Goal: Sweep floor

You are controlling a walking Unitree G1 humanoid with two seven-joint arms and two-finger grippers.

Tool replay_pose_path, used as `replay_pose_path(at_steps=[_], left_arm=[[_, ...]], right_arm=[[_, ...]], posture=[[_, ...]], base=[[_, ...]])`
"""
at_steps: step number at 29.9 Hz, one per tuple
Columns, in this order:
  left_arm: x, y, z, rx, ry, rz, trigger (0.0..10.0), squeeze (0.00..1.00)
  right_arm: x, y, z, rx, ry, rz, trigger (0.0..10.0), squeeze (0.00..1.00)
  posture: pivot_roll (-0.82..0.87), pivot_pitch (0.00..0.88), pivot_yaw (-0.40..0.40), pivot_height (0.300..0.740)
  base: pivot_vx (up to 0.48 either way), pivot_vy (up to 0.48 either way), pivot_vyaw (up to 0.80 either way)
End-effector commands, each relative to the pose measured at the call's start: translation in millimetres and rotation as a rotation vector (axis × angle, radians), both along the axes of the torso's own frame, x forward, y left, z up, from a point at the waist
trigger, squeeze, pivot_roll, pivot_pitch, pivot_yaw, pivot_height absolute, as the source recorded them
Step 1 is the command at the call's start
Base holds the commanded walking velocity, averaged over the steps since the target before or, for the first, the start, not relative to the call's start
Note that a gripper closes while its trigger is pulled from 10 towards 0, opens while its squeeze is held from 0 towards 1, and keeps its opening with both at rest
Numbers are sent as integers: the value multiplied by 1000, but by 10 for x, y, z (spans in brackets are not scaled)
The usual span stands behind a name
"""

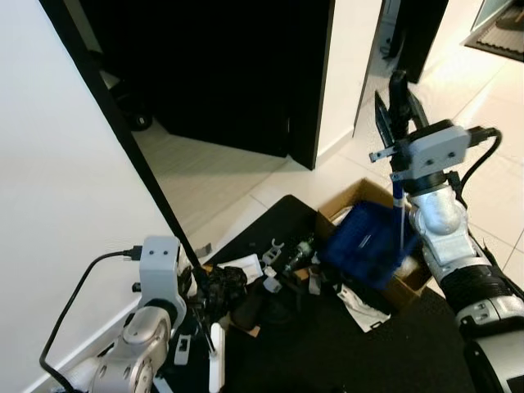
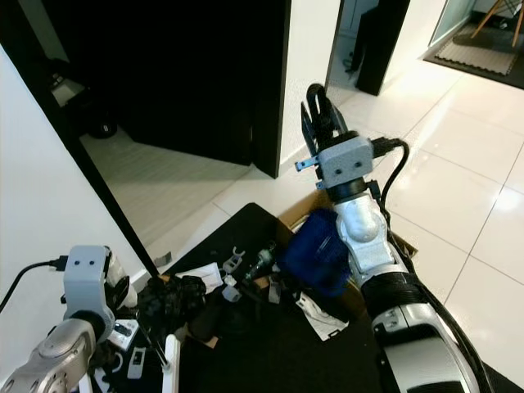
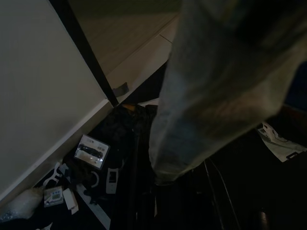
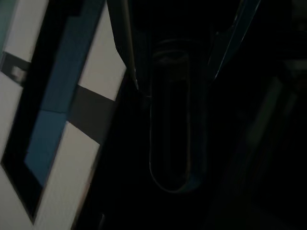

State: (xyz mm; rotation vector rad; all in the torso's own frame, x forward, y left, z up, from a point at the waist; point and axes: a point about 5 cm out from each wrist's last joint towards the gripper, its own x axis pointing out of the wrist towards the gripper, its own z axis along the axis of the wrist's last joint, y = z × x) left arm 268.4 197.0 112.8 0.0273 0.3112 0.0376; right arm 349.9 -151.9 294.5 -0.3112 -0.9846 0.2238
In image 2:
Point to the wooden chair legs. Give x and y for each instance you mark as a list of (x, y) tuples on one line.
[(506, 16)]

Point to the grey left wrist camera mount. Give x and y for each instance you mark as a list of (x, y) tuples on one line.
[(88, 277)]

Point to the brown cardboard box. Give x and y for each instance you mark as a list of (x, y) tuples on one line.
[(303, 206)]

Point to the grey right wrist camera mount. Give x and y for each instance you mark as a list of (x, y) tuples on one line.
[(346, 164)]

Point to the black caster wheel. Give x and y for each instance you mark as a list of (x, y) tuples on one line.
[(104, 127)]

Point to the white plastic clip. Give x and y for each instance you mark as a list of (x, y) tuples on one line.
[(232, 259)]

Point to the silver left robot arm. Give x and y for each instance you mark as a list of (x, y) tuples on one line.
[(59, 360)]

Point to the black door frame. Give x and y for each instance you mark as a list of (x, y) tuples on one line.
[(268, 98)]

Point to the white stick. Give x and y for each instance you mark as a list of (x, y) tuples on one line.
[(173, 364)]

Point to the black door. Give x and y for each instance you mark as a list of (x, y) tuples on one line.
[(377, 41)]

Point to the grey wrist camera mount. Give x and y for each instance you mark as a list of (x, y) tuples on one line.
[(346, 164), (88, 277)]

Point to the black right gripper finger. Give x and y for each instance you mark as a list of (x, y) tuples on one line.
[(310, 135), (323, 110)]

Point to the dark ribbed door mat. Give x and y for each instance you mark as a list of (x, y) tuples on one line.
[(479, 57)]

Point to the white paper sheet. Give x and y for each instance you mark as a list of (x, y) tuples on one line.
[(203, 275)]

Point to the white printed plastic bag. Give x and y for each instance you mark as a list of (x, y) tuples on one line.
[(319, 318)]

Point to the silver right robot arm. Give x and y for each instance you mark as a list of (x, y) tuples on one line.
[(397, 295)]

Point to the black floor mat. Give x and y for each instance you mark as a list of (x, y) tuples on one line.
[(262, 360)]

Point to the small white flat device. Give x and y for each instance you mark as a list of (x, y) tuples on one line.
[(135, 363)]

